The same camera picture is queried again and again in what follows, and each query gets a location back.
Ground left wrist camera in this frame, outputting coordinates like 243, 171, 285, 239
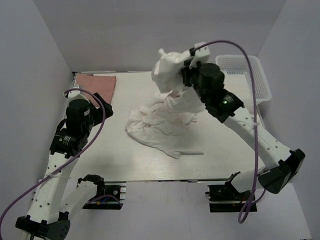
67, 90, 87, 104

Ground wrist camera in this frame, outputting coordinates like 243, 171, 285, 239
182, 42, 210, 69
67, 90, 87, 104

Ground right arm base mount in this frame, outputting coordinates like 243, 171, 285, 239
205, 185, 251, 213

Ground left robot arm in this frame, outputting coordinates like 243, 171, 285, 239
15, 88, 113, 240

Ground folded pink t shirt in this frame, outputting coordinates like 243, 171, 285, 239
75, 74, 117, 104

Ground white t shirt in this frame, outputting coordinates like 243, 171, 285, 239
125, 48, 205, 159

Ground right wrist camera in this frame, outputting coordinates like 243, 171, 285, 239
182, 42, 210, 69

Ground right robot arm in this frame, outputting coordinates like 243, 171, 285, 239
181, 60, 306, 200

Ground white plastic basket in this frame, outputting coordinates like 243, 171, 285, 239
215, 55, 272, 104

